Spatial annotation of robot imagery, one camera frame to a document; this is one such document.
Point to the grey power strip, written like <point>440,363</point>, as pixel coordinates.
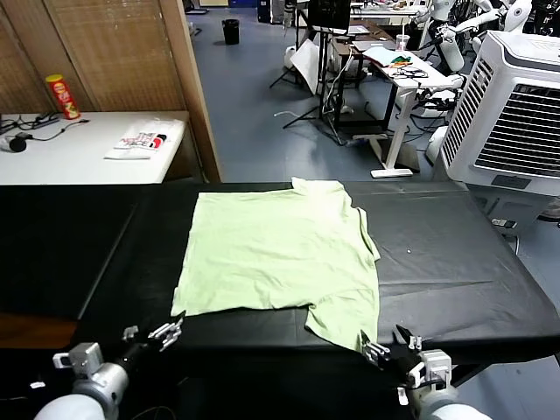
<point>46,119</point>

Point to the white plastic jug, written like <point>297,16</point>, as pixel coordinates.
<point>290,57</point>

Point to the white humanoid robot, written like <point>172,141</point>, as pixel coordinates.
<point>452,54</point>
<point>518,13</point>

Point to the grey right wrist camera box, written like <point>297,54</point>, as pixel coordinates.
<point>435,365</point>

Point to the black tripod stand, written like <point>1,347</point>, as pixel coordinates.
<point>322,70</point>

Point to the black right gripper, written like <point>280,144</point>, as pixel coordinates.
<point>400,361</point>

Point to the blue cabinet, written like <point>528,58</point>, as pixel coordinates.
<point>263,11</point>

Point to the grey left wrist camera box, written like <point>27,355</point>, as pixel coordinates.
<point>85,356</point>

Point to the red chips can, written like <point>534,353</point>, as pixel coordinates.
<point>63,96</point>

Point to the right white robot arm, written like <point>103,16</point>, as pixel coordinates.
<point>437,407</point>

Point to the black table cover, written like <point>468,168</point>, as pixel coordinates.
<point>437,271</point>

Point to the white desk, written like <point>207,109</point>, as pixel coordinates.
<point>433,78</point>

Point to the plastic cup with straw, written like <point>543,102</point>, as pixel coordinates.
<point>402,42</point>

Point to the black trash bin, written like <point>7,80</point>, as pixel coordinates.
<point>230,31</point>

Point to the colourful cloth pile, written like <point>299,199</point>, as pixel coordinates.
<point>385,56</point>

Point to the white side table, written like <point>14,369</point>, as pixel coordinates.
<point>79,162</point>

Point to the white robot base unit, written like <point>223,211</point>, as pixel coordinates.
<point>437,144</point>

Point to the white robot with black joints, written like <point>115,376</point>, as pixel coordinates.
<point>450,81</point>

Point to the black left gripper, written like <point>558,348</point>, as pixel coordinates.
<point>140,354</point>

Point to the black monitor on stand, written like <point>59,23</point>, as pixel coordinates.
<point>328,12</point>

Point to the grey laptop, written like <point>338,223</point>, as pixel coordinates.
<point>374,45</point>

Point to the black round microphone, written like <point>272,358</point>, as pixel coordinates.
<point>18,144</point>

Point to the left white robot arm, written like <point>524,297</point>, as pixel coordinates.
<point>100,387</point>

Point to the white leaning board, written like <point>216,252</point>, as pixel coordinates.
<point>306,63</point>

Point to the dark brown desk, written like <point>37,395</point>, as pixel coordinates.
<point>343,42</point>

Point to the white air cooler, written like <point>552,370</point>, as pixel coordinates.
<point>516,114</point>

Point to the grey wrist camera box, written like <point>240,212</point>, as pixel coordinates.
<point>85,356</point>
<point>435,365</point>

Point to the light green t-shirt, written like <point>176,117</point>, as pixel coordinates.
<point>271,245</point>

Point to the white folded printed shirt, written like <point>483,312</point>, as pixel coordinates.
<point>140,142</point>

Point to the white floor power strip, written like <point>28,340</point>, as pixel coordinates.
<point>503,222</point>

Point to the wooden partition screen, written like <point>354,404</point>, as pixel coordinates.
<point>122,52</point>

